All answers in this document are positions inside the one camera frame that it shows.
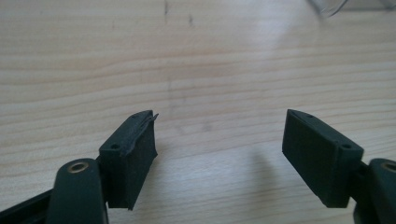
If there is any clear acrylic organizer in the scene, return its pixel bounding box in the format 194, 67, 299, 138
307, 0, 396, 19

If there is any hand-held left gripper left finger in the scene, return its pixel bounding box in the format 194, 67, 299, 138
98, 109, 160, 211

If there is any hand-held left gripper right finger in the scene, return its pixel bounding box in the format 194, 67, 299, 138
281, 108, 365, 209

